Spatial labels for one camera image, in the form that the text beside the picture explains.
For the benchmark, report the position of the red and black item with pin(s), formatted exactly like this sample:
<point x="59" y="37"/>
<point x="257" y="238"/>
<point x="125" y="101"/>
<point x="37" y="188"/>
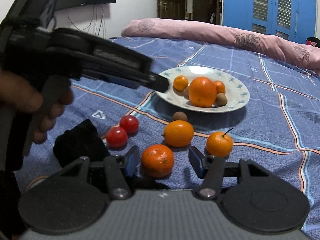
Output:
<point x="313" y="42"/>

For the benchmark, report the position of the white floral-rim plate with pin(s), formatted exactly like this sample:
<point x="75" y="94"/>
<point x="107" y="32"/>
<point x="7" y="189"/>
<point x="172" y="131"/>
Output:
<point x="175" y="101"/>

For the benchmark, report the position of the red cherry tomato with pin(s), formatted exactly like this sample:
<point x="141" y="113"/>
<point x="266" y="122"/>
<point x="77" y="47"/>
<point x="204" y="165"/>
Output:
<point x="129" y="124"/>
<point x="116" y="137"/>

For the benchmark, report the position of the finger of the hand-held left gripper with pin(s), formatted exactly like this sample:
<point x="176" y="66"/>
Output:
<point x="155" y="83"/>
<point x="120" y="53"/>

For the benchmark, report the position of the mandarin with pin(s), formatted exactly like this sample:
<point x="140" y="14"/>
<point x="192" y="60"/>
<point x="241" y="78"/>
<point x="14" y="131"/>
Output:
<point x="220" y="87"/>
<point x="157" y="160"/>

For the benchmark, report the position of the black knitted cloth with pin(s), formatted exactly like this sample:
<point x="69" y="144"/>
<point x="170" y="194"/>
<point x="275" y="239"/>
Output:
<point x="77" y="142"/>

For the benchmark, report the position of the small citrus with stem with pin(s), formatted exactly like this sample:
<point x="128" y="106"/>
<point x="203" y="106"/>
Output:
<point x="219" y="144"/>

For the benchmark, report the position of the person's left hand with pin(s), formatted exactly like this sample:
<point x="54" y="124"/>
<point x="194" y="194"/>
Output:
<point x="17" y="92"/>

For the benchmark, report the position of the large orange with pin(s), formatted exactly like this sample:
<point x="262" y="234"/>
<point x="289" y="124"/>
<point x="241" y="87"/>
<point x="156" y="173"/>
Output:
<point x="202" y="91"/>

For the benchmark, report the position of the pink quilt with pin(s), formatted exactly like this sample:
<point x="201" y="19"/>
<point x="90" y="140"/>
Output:
<point x="200" y="31"/>

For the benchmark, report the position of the person's dark clothing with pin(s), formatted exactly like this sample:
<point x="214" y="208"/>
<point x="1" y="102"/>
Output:
<point x="10" y="205"/>

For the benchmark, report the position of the brown longan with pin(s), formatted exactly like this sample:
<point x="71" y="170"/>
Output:
<point x="186" y="92"/>
<point x="180" y="116"/>
<point x="221" y="99"/>

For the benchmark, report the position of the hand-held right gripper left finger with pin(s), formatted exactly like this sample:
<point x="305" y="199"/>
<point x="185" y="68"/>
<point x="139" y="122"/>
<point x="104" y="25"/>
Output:
<point x="131" y="163"/>

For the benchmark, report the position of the blue plaid bedsheet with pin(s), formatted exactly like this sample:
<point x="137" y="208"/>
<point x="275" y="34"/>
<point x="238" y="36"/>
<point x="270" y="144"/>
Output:
<point x="262" y="120"/>

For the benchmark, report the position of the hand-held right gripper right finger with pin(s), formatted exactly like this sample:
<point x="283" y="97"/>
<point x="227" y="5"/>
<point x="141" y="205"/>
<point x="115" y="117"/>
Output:
<point x="196" y="162"/>

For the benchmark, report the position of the small yellow-orange citrus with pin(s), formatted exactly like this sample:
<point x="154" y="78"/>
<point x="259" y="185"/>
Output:
<point x="180" y="83"/>
<point x="178" y="133"/>

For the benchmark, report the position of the blue wardrobe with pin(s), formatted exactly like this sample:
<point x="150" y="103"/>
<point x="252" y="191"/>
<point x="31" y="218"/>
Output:
<point x="270" y="2"/>

